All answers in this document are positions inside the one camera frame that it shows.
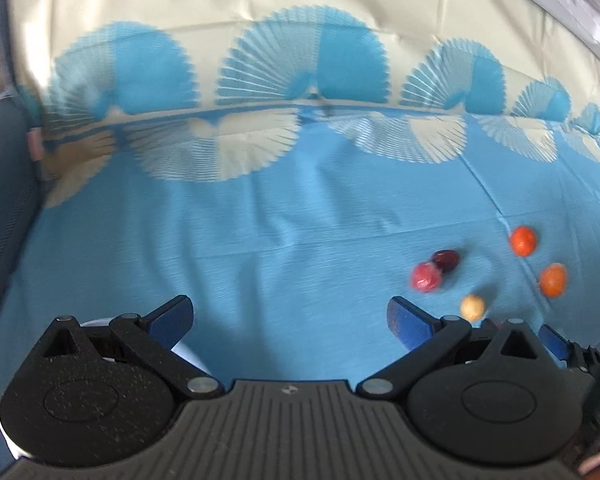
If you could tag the red plastic-wrapped fruit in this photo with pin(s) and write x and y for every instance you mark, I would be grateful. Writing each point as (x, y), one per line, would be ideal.
(425, 277)

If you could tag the dark red jujube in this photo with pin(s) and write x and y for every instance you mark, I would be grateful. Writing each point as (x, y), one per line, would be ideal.
(446, 259)

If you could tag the pink sofa tag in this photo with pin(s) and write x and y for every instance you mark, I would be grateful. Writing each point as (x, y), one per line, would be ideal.
(33, 144)

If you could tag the grey silver cover sheet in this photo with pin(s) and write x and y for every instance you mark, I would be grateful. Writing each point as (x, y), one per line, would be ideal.
(570, 0)

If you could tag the small orange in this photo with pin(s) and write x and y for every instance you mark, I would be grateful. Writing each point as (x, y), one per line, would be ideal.
(523, 241)
(553, 280)

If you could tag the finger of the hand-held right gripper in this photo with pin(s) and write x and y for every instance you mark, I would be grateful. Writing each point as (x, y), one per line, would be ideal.
(555, 342)

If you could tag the blue and cream patterned tablecloth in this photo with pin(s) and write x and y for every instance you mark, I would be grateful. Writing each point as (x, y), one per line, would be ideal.
(280, 210)

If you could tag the small beige longan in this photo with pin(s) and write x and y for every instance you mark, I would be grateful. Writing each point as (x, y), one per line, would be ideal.
(473, 306)

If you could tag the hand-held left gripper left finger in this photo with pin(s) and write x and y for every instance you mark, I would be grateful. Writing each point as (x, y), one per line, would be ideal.
(172, 320)

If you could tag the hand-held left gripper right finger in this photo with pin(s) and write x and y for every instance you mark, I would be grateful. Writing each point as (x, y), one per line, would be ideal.
(410, 322)

